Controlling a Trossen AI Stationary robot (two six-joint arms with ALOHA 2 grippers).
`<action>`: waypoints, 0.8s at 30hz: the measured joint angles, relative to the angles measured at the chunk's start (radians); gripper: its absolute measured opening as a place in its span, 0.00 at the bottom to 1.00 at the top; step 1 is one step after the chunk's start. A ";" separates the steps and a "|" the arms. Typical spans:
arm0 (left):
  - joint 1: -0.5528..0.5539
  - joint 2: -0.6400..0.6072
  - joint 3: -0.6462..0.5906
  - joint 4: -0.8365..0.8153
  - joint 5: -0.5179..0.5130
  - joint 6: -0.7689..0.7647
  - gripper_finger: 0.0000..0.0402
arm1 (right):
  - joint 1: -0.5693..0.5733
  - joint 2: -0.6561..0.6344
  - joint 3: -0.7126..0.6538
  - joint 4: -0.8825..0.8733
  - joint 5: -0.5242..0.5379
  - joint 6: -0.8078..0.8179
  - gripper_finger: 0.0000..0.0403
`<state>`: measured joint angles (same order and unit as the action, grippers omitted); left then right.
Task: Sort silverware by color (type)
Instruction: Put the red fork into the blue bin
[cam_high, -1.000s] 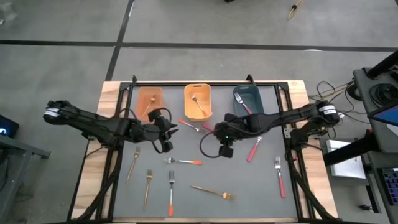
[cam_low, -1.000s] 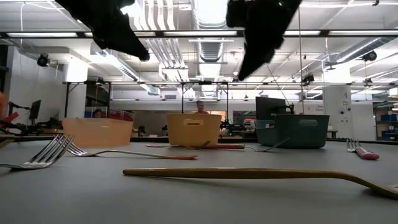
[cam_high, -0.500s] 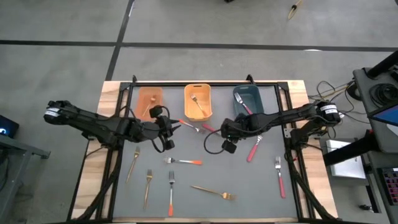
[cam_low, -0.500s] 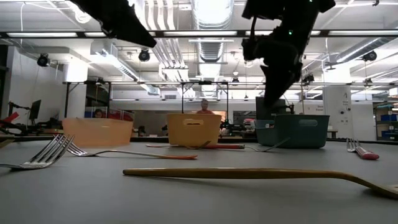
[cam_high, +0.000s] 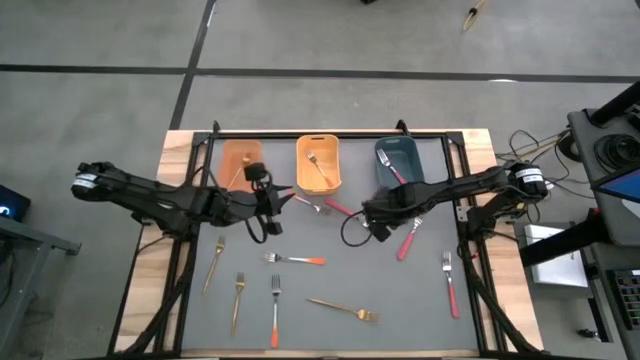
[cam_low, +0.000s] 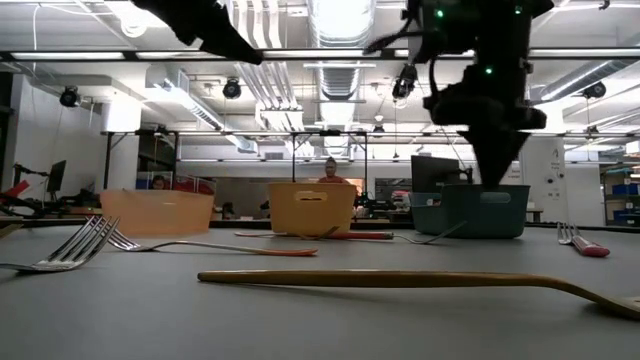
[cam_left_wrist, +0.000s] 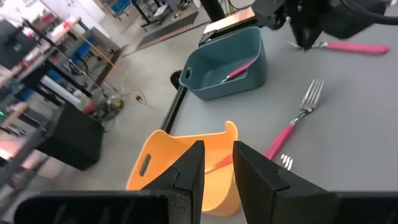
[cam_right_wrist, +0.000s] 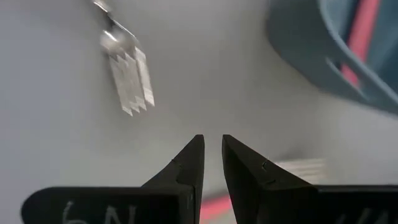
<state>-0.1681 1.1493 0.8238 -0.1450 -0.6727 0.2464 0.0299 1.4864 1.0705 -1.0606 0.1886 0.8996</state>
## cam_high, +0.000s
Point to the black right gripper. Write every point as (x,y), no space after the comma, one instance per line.
(392,205)

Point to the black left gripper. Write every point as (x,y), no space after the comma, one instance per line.
(260,202)

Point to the gold fork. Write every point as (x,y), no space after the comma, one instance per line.
(220,243)
(240,280)
(245,160)
(367,315)

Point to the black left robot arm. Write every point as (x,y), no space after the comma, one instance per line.
(150,197)

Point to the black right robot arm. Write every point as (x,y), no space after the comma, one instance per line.
(465,182)

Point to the translucent orange plastic bin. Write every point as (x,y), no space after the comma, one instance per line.
(232,160)

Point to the yellow plastic bin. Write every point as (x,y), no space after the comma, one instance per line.
(330,150)

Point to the teal plastic bin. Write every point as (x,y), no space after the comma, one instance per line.
(412,155)

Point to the white box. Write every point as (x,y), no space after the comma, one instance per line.
(555,265)

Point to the grey equipment cart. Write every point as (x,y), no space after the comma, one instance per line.
(582,150)

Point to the grey side table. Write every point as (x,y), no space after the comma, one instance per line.
(45,240)

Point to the laptop with blue screen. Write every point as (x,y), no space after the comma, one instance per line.
(625,187)

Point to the dark monitor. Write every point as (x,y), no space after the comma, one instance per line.
(12,202)

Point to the black keyboard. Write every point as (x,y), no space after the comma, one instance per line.
(630,300)

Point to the black pole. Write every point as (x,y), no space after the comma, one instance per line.
(620,102)

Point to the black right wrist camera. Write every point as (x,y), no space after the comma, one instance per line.
(381,233)

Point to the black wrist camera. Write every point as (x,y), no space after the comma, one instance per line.
(381,233)
(255,173)

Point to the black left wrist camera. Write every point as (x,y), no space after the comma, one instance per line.
(255,173)

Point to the black table frame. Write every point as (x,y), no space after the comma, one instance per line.
(350,135)

